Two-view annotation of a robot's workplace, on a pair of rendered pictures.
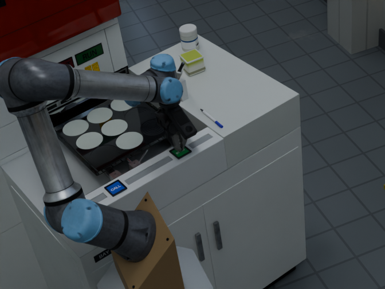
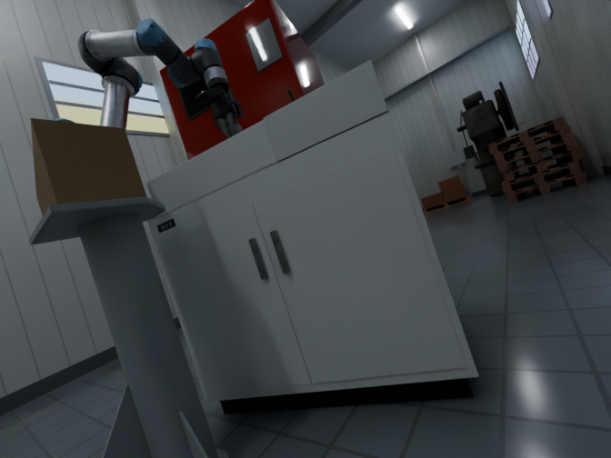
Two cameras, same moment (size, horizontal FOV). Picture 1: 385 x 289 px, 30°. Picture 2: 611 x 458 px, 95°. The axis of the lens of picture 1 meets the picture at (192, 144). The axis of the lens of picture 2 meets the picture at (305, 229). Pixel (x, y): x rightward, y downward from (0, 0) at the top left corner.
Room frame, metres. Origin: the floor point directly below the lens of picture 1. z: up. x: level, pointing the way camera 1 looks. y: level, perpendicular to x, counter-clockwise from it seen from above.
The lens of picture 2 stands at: (1.40, -0.81, 0.58)
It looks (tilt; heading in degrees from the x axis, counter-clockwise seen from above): 1 degrees up; 52
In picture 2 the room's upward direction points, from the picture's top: 18 degrees counter-clockwise
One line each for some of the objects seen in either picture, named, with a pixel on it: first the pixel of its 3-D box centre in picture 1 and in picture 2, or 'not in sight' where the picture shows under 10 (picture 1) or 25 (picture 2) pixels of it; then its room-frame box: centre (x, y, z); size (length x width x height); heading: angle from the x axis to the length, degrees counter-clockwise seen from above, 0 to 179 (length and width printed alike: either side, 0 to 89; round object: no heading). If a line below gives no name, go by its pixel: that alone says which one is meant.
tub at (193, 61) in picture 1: (192, 62); not in sight; (2.37, -0.05, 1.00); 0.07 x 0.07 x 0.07; 21
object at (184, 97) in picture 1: (179, 82); not in sight; (2.20, 0.01, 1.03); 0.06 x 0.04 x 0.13; 30
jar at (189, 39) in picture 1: (189, 38); not in sight; (2.53, -0.06, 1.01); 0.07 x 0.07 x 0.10
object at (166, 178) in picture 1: (153, 184); (213, 174); (1.82, 0.15, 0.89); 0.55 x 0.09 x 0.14; 120
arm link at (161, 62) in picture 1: (163, 73); (208, 59); (1.90, 0.05, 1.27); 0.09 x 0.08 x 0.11; 128
